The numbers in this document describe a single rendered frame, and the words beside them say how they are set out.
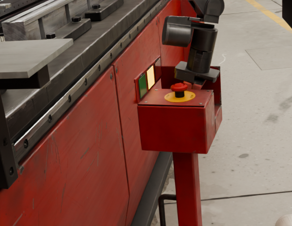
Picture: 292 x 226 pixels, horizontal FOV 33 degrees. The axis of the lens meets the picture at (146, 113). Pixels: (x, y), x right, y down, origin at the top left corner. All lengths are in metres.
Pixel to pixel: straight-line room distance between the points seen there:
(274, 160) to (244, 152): 0.17
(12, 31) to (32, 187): 0.43
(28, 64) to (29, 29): 0.56
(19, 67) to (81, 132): 0.56
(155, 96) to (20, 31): 0.36
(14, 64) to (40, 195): 0.38
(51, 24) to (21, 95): 0.44
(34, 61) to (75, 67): 0.49
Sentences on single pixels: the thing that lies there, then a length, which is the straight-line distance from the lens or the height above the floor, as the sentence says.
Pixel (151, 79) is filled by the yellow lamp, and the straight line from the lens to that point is 1.22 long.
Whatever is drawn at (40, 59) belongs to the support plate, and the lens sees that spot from 0.73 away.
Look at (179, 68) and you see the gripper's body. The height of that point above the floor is 0.83.
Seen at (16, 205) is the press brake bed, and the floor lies 0.71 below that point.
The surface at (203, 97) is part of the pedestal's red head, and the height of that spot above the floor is 0.78.
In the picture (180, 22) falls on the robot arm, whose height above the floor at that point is 0.94.
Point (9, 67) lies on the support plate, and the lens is 0.72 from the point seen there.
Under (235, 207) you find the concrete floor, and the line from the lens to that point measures 2.17.
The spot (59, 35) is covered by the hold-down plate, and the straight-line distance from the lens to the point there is 1.35.
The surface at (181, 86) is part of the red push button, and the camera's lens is 1.14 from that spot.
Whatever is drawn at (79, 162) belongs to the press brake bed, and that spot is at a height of 0.63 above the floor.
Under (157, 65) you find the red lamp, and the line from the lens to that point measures 1.26.
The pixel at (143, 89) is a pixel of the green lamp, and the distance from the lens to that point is 1.17.
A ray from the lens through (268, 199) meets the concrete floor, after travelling 2.23.
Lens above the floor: 1.18
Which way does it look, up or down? 22 degrees down
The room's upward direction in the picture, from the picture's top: 6 degrees counter-clockwise
